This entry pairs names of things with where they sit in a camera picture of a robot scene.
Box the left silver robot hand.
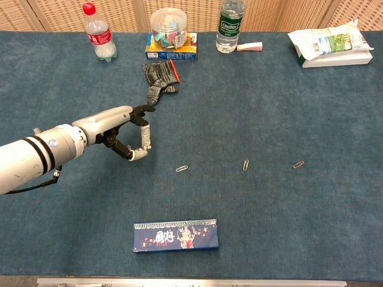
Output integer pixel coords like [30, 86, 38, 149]
[71, 104, 156, 162]

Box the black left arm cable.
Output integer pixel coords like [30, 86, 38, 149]
[4, 166, 63, 195]

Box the dark blue printed pencil box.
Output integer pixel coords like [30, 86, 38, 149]
[132, 218, 220, 254]

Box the clear jar of coloured clips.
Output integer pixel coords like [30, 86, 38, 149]
[150, 7, 188, 50]

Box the flat white box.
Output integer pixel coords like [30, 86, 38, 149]
[301, 50, 373, 69]

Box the beige woven folding screen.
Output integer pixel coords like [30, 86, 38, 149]
[0, 0, 383, 33]

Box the gray knit work glove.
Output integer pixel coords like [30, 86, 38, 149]
[142, 59, 182, 107]

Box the pink paper pack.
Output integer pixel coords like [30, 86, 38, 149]
[236, 42, 263, 52]

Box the aluminium table edge rail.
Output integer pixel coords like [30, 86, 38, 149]
[36, 277, 348, 287]

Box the yellow and blue cardboard box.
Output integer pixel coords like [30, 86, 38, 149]
[145, 32, 198, 62]

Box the green label water bottle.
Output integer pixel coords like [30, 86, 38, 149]
[215, 0, 247, 54]

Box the red label plastic bottle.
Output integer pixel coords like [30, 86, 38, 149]
[83, 2, 118, 62]

